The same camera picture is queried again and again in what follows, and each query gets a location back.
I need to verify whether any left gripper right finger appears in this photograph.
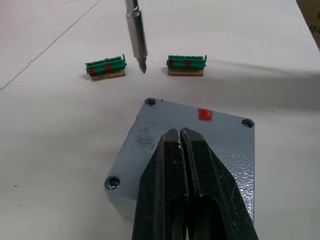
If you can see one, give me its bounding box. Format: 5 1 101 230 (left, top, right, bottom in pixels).
180 127 261 240

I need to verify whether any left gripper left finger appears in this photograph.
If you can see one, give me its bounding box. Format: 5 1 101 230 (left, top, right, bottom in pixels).
131 128 190 240

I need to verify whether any grey plastic junction box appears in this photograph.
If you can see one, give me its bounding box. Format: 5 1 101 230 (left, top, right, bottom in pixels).
105 184 137 223

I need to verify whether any small silver lid screw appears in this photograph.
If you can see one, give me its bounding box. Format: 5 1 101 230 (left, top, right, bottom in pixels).
105 175 121 191

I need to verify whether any green terminal block on cardboard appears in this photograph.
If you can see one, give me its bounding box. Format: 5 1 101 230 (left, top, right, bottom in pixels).
84 54 129 83
165 54 208 77

